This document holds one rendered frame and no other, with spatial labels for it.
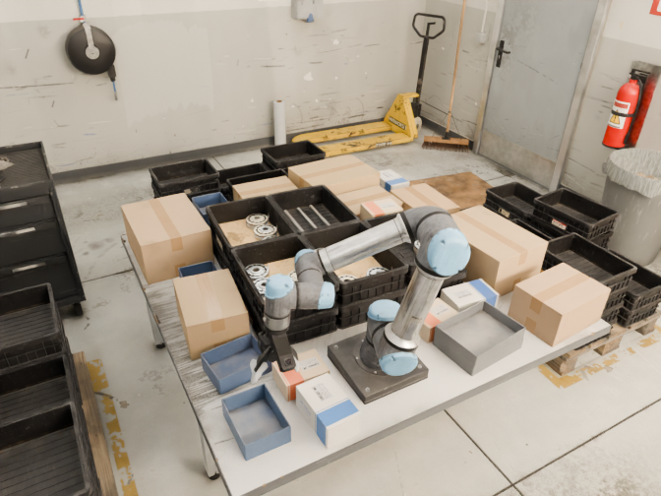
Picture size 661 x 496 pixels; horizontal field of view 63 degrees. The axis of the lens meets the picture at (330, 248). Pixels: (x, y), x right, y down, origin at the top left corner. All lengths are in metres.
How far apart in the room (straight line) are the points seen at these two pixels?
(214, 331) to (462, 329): 0.92
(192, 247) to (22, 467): 1.01
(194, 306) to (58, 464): 0.68
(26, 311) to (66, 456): 0.92
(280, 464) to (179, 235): 1.10
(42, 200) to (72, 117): 2.09
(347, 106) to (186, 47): 1.83
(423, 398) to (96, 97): 3.97
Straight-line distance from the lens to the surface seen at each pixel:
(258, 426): 1.81
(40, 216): 3.18
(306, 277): 1.55
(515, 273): 2.42
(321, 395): 1.77
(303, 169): 2.93
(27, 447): 2.25
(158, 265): 2.42
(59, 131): 5.16
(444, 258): 1.46
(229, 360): 2.02
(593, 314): 2.37
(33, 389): 2.62
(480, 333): 2.13
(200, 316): 1.98
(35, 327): 2.75
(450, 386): 1.97
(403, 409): 1.87
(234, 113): 5.45
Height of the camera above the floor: 2.09
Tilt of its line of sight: 32 degrees down
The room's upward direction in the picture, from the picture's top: 1 degrees clockwise
